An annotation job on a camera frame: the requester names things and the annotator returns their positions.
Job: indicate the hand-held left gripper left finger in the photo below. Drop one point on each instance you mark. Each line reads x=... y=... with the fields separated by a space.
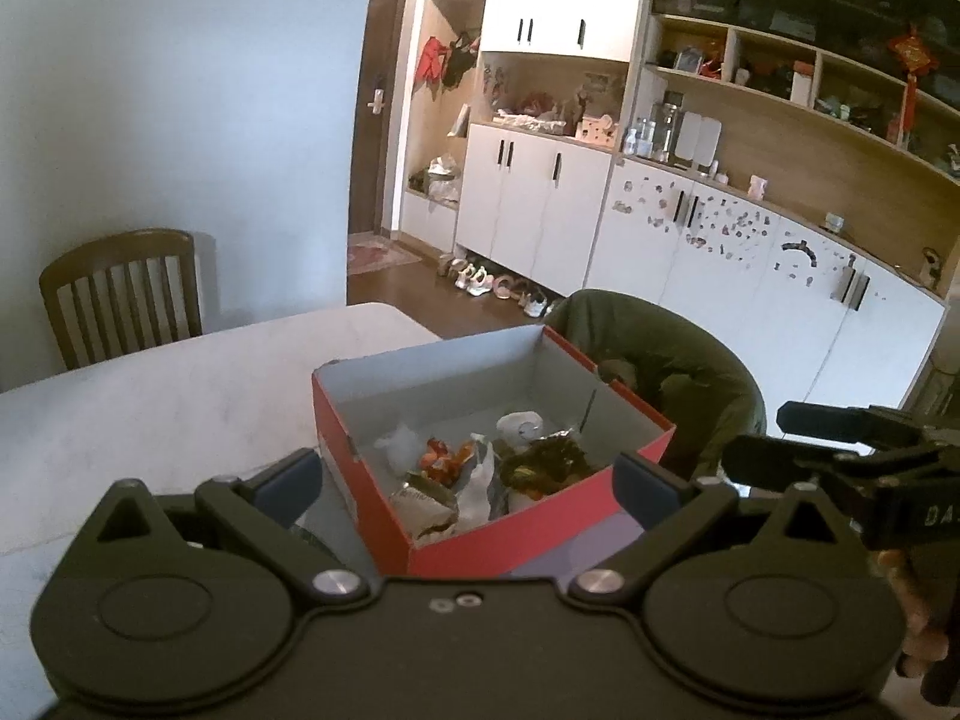
x=289 y=484

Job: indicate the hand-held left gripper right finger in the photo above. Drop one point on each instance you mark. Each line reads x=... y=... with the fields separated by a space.
x=645 y=491

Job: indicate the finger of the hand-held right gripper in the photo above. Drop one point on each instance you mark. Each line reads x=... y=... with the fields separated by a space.
x=840 y=424
x=780 y=461

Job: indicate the thin dark stick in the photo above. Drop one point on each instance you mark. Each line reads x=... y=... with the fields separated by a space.
x=589 y=412

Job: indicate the green vegetable scraps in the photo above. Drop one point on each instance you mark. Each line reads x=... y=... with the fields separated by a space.
x=547 y=465

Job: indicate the silver foil wrapper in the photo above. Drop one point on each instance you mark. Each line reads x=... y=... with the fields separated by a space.
x=559 y=435

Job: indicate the clear plastic piece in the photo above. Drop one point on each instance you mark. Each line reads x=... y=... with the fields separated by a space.
x=401 y=446

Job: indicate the white round cup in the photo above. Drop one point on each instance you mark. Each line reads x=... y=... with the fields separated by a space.
x=519 y=431

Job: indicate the orange peel pieces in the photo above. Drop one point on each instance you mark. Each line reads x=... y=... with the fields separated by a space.
x=442 y=461

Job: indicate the white plastic bag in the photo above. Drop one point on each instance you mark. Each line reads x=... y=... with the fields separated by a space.
x=476 y=487

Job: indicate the red cardboard shoe box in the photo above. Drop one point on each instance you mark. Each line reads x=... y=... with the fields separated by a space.
x=480 y=551

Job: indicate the person's right hand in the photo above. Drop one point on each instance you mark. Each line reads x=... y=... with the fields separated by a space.
x=919 y=615

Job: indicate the dark green jacket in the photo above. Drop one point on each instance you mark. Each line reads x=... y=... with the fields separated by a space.
x=675 y=360

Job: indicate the white sticker-covered long cabinet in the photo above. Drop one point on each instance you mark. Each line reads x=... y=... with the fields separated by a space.
x=750 y=300

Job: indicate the small dark figurine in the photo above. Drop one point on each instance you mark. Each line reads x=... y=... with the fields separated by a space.
x=932 y=268

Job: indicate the patterned door rug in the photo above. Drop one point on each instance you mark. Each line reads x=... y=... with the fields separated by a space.
x=382 y=256

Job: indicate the brown wooden slat chair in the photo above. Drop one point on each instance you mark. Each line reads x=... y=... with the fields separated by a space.
x=120 y=300

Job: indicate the small pink item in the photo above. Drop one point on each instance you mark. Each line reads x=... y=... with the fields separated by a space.
x=758 y=186

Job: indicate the row of shoes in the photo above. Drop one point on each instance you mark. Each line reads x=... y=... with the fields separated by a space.
x=487 y=285

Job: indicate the wooden open shelf unit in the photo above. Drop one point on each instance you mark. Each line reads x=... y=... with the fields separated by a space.
x=825 y=157

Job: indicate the dark brown entrance door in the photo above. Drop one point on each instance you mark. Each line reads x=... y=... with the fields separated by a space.
x=379 y=165

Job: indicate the bags in cabinet niche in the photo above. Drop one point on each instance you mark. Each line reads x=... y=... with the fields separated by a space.
x=435 y=178

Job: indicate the white box on shelf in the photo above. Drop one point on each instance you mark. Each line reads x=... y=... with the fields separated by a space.
x=803 y=86

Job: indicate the glass water dispenser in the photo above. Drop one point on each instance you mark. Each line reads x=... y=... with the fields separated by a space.
x=667 y=124

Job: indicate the small white bottle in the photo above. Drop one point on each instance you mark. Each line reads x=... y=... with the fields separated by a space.
x=630 y=141

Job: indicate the wooden toy house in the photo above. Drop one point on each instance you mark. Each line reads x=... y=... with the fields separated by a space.
x=596 y=131

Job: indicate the red knot ornament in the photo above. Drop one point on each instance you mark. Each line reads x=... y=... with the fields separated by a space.
x=911 y=60

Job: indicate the clutter on cabinet counter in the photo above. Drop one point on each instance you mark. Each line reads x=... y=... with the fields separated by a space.
x=532 y=111

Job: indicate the silver door lock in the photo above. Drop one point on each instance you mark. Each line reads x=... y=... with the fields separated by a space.
x=376 y=94

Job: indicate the white paper bag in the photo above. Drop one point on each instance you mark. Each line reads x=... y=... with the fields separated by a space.
x=459 y=121

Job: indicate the red hanging garment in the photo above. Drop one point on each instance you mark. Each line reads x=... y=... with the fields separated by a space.
x=431 y=61

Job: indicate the black hanging bag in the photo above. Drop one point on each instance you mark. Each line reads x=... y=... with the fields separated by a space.
x=461 y=60

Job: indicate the small picture frame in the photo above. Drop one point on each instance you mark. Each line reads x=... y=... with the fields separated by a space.
x=688 y=60

